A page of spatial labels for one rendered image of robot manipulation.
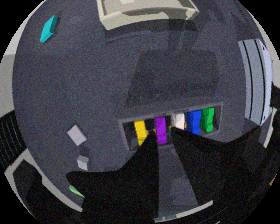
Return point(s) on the violet fuse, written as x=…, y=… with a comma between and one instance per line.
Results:
x=160, y=129

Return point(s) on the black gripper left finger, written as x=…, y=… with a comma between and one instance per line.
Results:
x=138, y=180

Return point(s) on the beige shallow tray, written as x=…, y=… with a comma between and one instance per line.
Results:
x=117, y=13

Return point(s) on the yellow fuse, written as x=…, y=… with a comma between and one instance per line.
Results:
x=140, y=130

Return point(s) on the cyan rectangular block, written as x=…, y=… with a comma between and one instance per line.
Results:
x=49, y=28

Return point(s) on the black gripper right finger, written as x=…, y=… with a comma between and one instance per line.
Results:
x=207, y=162

